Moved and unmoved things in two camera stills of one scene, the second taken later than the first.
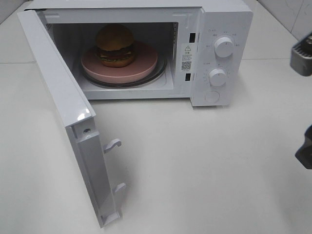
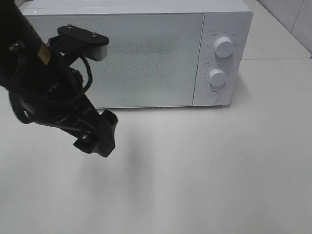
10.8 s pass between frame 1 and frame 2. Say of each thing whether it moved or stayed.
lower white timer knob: stayed
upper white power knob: stayed
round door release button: stayed
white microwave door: moved
